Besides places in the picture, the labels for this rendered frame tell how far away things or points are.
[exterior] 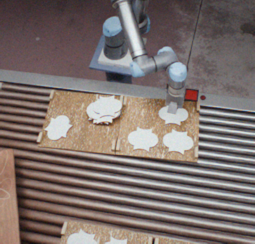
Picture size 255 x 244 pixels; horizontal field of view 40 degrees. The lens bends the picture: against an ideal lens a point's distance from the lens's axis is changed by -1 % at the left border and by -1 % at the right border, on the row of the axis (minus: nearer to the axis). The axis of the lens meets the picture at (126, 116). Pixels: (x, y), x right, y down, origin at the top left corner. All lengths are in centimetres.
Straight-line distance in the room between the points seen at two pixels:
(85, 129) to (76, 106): 15
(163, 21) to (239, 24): 73
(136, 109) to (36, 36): 199
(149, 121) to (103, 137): 26
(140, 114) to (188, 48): 162
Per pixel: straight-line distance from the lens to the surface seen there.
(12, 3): 414
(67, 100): 201
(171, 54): 165
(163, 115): 189
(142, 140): 182
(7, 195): 174
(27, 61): 352
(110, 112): 185
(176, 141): 182
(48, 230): 176
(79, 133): 189
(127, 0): 169
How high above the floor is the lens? 258
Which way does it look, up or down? 60 degrees down
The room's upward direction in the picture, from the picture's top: 7 degrees counter-clockwise
